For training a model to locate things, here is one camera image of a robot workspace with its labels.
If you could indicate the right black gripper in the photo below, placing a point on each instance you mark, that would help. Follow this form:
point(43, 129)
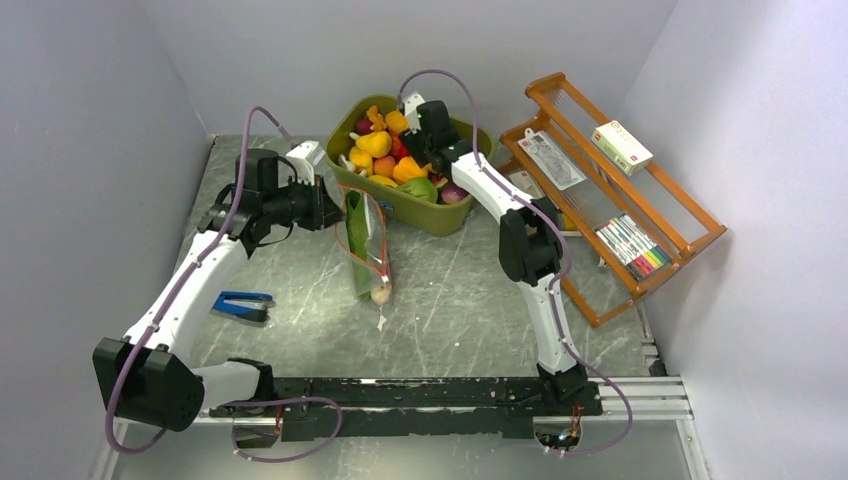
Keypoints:
point(411, 141)

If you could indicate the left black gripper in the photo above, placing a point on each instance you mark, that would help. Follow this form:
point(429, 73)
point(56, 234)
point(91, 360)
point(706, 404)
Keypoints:
point(324, 212)

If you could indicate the green leafy vegetable toy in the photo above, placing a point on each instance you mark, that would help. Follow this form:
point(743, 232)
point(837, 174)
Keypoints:
point(358, 232)

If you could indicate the clear zip top bag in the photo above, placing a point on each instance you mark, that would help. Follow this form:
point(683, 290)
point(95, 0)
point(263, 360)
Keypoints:
point(378, 242)

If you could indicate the white garlic toy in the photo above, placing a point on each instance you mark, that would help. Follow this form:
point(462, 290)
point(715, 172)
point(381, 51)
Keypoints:
point(380, 295)

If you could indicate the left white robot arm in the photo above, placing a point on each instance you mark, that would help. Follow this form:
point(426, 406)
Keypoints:
point(143, 376)

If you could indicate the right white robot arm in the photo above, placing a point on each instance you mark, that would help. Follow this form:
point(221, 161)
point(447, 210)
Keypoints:
point(530, 244)

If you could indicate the orange bell pepper toy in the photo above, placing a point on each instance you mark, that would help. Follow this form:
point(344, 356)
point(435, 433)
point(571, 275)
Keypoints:
point(408, 169)

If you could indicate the green round cabbage toy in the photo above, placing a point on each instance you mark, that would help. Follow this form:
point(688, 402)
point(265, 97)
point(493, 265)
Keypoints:
point(420, 188)

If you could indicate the purple onion toy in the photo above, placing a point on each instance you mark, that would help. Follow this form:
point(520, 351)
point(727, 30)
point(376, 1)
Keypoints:
point(451, 194)

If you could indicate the green plastic bin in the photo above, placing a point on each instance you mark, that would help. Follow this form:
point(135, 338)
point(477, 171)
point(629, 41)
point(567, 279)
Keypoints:
point(436, 219)

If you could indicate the blue black pliers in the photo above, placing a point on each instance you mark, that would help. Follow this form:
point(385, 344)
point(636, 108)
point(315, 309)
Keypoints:
point(250, 307)

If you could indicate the white packaged card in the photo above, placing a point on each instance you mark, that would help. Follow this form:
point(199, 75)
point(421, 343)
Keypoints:
point(551, 159)

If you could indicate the white green box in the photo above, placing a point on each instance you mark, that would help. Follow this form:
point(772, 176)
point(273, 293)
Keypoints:
point(623, 149)

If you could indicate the orange wooden rack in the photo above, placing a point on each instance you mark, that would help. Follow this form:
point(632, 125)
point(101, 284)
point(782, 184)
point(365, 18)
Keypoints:
point(658, 204)

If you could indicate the colour marker pen set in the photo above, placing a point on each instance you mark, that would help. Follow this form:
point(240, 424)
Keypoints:
point(632, 247)

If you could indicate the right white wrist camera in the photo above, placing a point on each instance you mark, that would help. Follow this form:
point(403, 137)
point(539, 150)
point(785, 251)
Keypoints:
point(411, 105)

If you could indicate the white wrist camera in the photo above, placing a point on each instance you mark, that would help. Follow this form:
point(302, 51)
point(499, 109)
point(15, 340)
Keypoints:
point(411, 105)
point(305, 157)

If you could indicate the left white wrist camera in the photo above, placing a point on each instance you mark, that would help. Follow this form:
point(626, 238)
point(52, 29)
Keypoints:
point(305, 157)

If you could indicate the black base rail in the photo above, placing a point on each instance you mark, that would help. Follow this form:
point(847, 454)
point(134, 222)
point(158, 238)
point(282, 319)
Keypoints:
point(308, 408)

